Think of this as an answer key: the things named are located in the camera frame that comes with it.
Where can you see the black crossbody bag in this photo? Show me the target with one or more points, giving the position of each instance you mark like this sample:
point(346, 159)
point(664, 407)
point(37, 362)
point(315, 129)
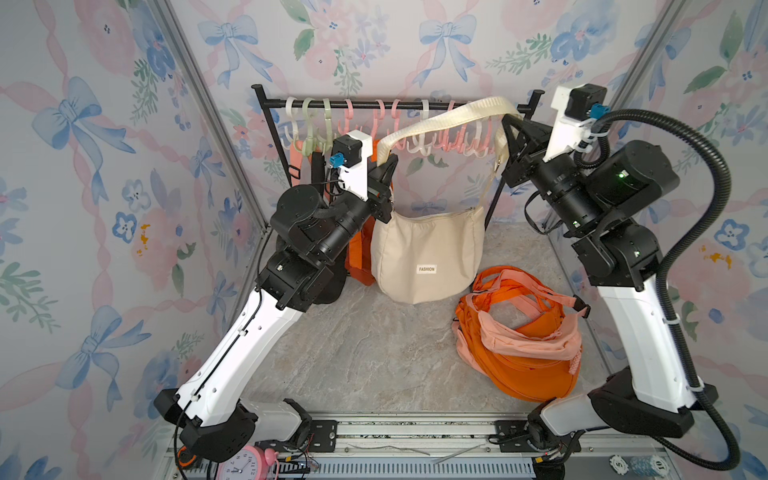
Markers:
point(317, 171)

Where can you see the pink alarm clock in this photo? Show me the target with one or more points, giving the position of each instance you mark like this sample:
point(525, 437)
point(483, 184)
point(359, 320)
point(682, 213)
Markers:
point(251, 463)

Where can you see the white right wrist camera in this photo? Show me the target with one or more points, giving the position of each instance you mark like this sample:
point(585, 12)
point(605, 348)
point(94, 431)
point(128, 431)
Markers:
point(577, 109)

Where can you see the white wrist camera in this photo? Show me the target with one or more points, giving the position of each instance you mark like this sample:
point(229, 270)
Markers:
point(577, 109)
point(350, 156)

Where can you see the beige crossbody bag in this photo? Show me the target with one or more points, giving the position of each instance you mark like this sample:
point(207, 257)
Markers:
point(433, 257)

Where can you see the white hook leftmost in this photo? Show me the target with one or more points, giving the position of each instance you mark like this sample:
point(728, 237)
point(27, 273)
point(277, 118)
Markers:
point(292, 135)

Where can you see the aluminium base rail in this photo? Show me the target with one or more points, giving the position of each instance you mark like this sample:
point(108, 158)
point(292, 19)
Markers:
point(432, 446)

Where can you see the black clothes rack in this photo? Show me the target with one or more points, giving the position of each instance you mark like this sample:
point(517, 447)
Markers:
point(268, 105)

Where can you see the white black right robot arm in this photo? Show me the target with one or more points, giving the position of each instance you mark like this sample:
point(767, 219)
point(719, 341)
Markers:
point(658, 392)

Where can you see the white poker chips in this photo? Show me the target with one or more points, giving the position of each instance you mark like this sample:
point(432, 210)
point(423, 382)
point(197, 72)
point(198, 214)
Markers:
point(653, 466)

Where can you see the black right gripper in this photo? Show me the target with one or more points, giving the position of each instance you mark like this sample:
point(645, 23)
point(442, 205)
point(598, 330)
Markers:
point(535, 138)

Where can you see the orange crossbody bag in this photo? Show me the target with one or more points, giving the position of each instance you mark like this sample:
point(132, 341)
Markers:
point(359, 260)
point(523, 379)

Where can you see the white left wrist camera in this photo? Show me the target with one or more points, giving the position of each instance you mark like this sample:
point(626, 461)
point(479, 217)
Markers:
point(350, 156)

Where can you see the pink crossbody bag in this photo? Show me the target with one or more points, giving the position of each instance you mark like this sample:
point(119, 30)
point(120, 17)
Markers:
point(295, 160)
point(551, 334)

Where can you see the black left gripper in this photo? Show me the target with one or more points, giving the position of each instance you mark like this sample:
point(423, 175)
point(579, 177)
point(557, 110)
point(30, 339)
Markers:
point(378, 196)

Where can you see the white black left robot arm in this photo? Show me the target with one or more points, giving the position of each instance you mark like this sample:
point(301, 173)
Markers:
point(212, 420)

